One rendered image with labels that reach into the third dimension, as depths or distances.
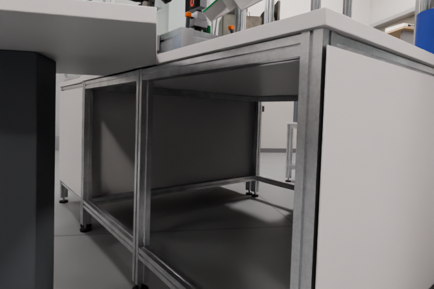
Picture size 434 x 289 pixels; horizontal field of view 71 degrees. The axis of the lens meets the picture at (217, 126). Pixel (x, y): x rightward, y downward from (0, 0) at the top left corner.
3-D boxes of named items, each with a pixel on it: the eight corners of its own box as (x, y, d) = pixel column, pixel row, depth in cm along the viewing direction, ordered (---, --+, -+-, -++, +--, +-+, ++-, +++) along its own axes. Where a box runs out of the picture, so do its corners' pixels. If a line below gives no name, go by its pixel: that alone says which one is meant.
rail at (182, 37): (181, 57, 101) (182, 23, 100) (96, 77, 170) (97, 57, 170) (195, 59, 104) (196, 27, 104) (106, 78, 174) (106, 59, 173)
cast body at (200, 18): (194, 25, 121) (194, 7, 121) (188, 27, 125) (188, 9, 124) (211, 29, 126) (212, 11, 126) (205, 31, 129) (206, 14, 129)
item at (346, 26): (325, 24, 51) (325, 6, 50) (79, 81, 168) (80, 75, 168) (498, 89, 138) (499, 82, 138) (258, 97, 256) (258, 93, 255)
